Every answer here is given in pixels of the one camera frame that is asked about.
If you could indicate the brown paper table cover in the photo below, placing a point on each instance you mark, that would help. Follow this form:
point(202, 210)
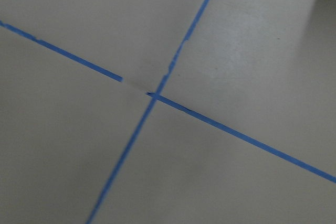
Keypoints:
point(167, 111)

